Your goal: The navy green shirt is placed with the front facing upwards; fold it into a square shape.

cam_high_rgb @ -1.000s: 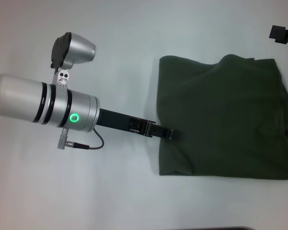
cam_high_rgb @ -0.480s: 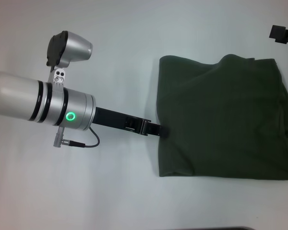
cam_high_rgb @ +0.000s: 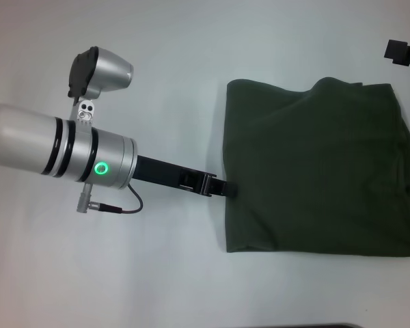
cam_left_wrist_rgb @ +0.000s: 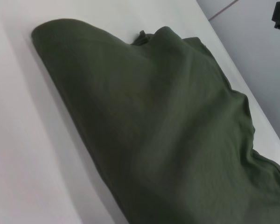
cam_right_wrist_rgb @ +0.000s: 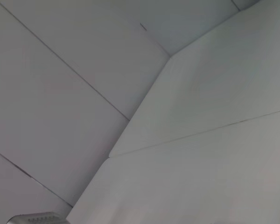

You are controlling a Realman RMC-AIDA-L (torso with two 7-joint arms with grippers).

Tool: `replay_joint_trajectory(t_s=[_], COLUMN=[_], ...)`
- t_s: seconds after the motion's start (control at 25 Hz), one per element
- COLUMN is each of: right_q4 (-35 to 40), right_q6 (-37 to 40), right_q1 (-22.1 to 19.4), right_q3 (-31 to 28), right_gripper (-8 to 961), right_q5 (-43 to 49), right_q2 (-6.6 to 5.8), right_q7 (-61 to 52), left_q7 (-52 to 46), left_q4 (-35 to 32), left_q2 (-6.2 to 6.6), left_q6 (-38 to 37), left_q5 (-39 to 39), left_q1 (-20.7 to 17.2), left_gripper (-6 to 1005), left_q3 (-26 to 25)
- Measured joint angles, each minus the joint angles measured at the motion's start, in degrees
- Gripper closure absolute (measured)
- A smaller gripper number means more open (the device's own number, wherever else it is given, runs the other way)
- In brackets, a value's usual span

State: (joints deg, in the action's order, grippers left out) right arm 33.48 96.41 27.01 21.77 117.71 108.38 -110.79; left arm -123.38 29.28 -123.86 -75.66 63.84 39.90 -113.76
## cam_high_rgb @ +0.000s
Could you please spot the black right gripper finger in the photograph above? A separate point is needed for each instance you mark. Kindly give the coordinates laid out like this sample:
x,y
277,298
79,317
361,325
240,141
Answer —
x,y
401,51

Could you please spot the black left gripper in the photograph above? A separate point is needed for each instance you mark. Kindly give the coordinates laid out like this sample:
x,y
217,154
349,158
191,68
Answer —
x,y
164,171

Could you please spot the dark green FREE t-shirt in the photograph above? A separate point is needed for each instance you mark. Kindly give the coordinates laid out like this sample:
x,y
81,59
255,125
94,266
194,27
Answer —
x,y
311,171

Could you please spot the silver camera bracket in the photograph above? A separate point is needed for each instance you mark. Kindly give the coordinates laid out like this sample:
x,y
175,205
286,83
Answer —
x,y
84,112

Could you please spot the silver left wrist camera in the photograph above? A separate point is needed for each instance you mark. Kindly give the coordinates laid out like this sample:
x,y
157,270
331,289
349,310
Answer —
x,y
102,71

